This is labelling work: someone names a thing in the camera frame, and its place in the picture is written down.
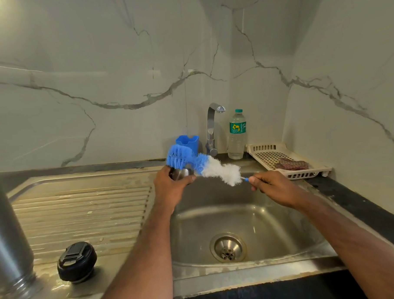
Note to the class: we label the person's left hand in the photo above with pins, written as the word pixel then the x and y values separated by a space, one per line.
pixel 167 189

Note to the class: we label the person's right hand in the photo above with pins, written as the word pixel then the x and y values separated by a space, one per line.
pixel 277 188

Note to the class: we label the person's left thumb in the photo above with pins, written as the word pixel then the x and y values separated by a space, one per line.
pixel 185 180

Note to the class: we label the person's right fingers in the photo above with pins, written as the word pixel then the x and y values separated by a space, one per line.
pixel 257 181

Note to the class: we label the small steel cup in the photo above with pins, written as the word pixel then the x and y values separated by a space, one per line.
pixel 181 173

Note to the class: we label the blue and white bottle brush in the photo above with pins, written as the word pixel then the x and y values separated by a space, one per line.
pixel 202 163

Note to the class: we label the person's right forearm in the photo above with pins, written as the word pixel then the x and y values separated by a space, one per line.
pixel 354 245

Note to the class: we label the person's left forearm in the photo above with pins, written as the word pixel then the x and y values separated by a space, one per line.
pixel 139 258

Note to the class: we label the cream plastic drying tray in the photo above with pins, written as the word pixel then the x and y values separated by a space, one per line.
pixel 285 162

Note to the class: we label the blue plastic holder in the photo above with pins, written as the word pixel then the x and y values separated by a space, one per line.
pixel 187 143

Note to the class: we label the checkered brown cloth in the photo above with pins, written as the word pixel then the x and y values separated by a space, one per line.
pixel 291 164

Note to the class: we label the clear plastic water bottle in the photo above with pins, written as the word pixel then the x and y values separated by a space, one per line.
pixel 236 136

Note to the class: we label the stainless steel sink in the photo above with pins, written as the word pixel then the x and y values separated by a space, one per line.
pixel 174 233

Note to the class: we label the chrome faucet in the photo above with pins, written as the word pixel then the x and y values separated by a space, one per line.
pixel 212 130

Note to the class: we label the steel sink drain strainer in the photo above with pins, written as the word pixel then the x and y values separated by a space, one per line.
pixel 228 247

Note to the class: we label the black bottle lid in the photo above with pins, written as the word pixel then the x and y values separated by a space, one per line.
pixel 77 262

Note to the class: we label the stainless steel bottle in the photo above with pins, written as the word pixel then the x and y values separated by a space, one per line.
pixel 8 240

